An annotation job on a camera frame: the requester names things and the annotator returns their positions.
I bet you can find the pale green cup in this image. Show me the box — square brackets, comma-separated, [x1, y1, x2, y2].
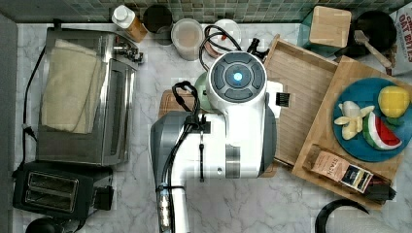
[194, 72, 212, 112]

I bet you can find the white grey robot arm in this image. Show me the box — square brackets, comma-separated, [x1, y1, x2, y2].
[149, 50, 277, 233]

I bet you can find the open wooden drawer tray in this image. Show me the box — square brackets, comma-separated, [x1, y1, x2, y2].
[264, 34, 338, 166]

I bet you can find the small wooden board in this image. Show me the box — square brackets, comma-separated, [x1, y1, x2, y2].
[158, 89, 194, 117]

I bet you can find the white lidded jar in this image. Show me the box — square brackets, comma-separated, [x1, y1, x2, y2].
[205, 19, 241, 58]

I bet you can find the clear container beige lid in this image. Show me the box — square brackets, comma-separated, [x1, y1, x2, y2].
[171, 18, 204, 61]

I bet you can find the dark round canister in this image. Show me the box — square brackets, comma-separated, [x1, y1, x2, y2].
[143, 5, 173, 46]

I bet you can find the bamboo cutting board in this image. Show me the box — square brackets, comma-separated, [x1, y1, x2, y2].
[292, 56, 411, 210]

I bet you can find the stash tea box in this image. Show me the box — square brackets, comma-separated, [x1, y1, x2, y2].
[303, 145, 396, 203]

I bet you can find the stainless toaster oven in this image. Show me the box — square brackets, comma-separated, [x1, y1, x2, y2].
[36, 28, 142, 166]

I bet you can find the spice bottle white cap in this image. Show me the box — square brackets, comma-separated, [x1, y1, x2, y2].
[112, 5, 148, 43]

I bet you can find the beige folded towel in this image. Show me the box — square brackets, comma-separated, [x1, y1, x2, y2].
[41, 39, 107, 134]

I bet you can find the peeled toy banana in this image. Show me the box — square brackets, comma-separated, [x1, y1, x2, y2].
[333, 101, 375, 141]

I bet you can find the black curved object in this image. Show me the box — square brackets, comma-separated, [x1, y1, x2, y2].
[314, 199, 369, 233]

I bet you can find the black two-slot toaster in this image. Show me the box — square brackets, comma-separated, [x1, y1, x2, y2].
[13, 161, 114, 220]

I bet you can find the blue plate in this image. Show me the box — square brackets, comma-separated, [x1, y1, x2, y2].
[332, 78, 411, 162]

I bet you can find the toy watermelon slice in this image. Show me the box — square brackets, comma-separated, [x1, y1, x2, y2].
[362, 112, 402, 150]

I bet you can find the wooden spatula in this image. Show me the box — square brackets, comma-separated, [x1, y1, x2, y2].
[354, 30, 392, 68]

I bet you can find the yellow lemon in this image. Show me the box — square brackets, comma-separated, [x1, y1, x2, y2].
[378, 85, 410, 118]

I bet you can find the black frying pan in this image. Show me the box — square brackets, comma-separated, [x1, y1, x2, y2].
[334, 11, 396, 58]

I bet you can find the black round knob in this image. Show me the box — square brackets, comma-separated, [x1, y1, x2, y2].
[25, 217, 63, 233]

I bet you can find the oat bites cereal box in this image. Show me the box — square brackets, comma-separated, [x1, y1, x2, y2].
[391, 3, 412, 76]

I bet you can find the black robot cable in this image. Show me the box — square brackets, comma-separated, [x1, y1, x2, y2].
[159, 24, 243, 233]

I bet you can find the black toaster oven cord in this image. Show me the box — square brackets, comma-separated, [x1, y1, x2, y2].
[12, 45, 47, 179]

